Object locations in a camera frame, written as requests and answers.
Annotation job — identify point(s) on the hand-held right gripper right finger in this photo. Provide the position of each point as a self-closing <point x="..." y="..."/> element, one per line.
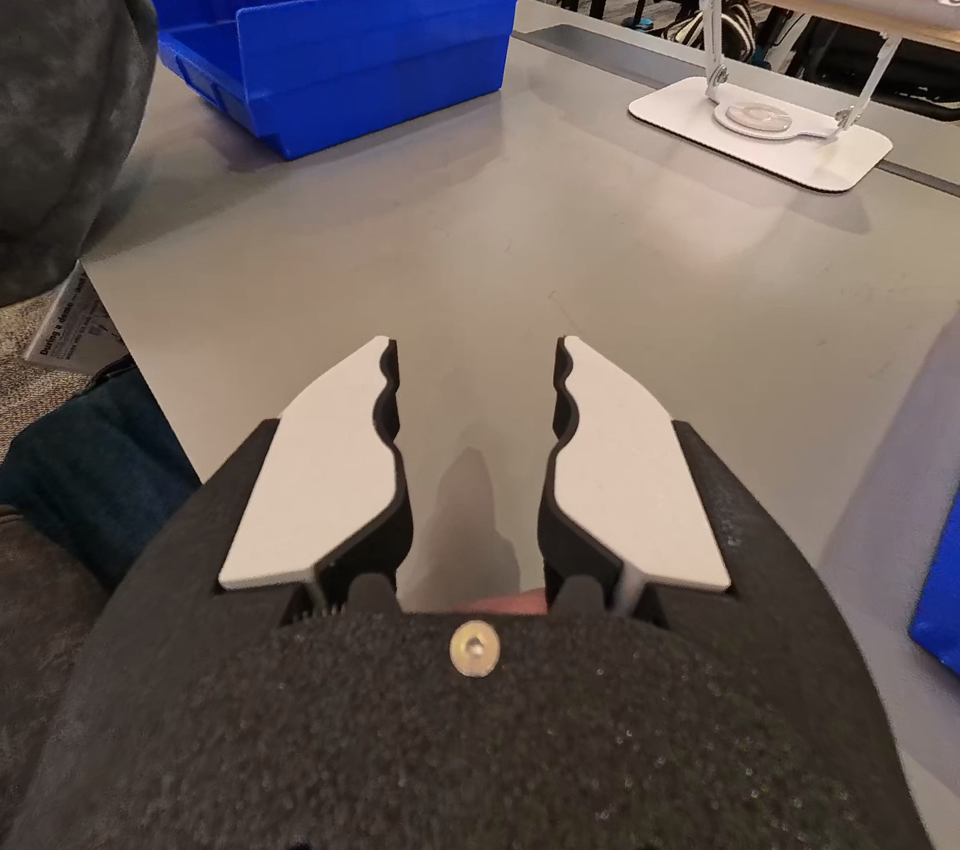
<point x="637" y="475"/>

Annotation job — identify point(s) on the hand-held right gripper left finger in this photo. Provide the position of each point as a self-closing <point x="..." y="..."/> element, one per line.
<point x="315" y="475"/>

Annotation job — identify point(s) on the blue divided plastic bin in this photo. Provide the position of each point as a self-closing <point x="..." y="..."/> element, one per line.
<point x="360" y="78"/>

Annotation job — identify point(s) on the grey desk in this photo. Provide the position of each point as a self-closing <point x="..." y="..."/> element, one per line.
<point x="525" y="250"/>

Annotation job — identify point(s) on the person's blue jeans leg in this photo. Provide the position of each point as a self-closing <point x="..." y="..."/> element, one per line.
<point x="97" y="475"/>

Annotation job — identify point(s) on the printed paper sheet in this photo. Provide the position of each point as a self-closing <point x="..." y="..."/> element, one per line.
<point x="67" y="333"/>

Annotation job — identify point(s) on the striped bag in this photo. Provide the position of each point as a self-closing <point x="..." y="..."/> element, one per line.
<point x="731" y="33"/>

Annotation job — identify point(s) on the white folding book stand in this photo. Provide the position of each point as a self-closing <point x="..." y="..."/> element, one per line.
<point x="787" y="145"/>

